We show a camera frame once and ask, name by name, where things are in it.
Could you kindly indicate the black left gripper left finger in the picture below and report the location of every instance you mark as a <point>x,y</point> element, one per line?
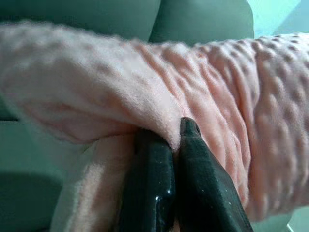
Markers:
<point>149,188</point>

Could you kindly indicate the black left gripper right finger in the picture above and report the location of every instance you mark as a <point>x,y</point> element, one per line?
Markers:
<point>207,183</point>

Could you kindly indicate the pink dotted plush pillow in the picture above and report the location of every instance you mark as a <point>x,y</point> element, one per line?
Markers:
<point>96,84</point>

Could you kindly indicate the dark green sofa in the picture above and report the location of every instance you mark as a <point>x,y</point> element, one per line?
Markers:
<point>77,14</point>

